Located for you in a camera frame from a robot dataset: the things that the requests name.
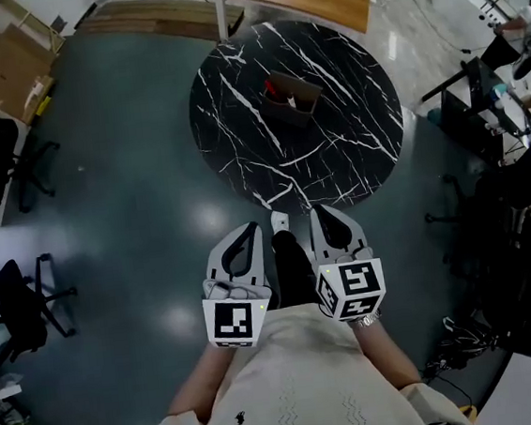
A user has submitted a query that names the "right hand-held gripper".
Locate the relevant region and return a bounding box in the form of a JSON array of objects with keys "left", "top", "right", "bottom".
[{"left": 306, "top": 198, "right": 390, "bottom": 326}]

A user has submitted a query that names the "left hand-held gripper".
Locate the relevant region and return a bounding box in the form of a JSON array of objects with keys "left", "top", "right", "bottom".
[{"left": 193, "top": 220, "right": 279, "bottom": 354}]

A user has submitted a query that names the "brown pen holder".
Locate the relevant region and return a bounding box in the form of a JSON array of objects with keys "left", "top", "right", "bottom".
[{"left": 255, "top": 65, "right": 328, "bottom": 133}]

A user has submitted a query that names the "person's right forearm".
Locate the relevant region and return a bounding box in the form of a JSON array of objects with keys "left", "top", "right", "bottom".
[{"left": 351, "top": 307, "right": 425, "bottom": 394}]

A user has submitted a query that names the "person's left forearm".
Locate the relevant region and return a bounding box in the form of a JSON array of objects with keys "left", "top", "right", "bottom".
[{"left": 159, "top": 338, "right": 243, "bottom": 419}]

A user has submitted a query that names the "round black marble table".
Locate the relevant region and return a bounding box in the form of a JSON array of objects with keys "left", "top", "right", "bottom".
[{"left": 179, "top": 8, "right": 413, "bottom": 225}]

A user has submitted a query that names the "silver wristwatch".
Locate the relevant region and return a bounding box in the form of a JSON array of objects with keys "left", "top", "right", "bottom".
[{"left": 351, "top": 309, "right": 384, "bottom": 330}]

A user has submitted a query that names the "person's cream knit shirt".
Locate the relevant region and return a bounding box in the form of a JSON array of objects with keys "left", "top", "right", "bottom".
[{"left": 129, "top": 285, "right": 476, "bottom": 425}]

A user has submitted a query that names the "black desk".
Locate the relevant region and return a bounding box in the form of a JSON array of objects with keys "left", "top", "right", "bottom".
[{"left": 417, "top": 50, "right": 531, "bottom": 175}]

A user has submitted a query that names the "large cardboard box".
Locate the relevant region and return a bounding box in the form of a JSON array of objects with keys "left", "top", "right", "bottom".
[{"left": 0, "top": 17, "right": 65, "bottom": 128}]

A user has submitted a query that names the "tangle of black cables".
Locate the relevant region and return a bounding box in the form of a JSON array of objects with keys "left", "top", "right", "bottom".
[{"left": 416, "top": 309, "right": 512, "bottom": 378}]

